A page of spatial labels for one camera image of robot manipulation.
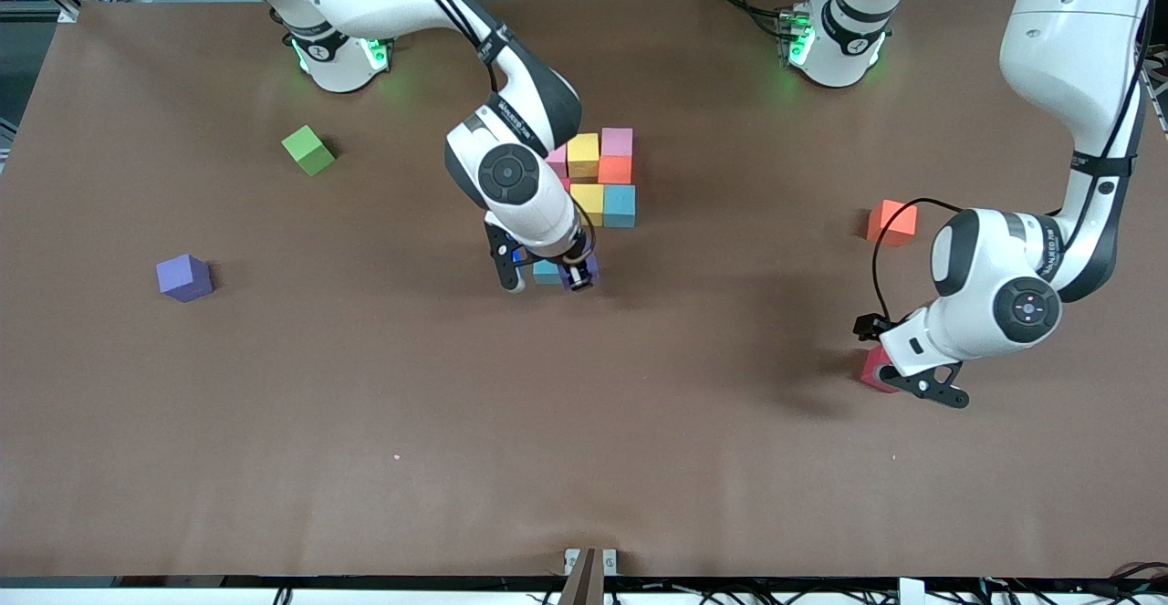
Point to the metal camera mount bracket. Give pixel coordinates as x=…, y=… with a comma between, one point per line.
x=589, y=578

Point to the green foam block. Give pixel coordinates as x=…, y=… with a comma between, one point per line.
x=307, y=151

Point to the purple foam block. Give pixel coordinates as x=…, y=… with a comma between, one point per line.
x=591, y=269
x=182, y=276

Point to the red foam block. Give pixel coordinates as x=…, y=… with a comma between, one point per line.
x=874, y=372

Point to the pink foam block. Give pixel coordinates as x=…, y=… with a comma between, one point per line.
x=558, y=162
x=618, y=142

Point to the yellow foam block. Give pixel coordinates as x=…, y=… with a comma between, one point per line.
x=584, y=154
x=591, y=202

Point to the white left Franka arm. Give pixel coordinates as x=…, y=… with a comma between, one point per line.
x=1068, y=39

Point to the light blue foam block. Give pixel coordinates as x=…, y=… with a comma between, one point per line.
x=546, y=272

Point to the orange foam block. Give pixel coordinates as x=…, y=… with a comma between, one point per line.
x=616, y=170
x=894, y=222

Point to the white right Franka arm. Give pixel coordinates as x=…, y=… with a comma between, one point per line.
x=529, y=203

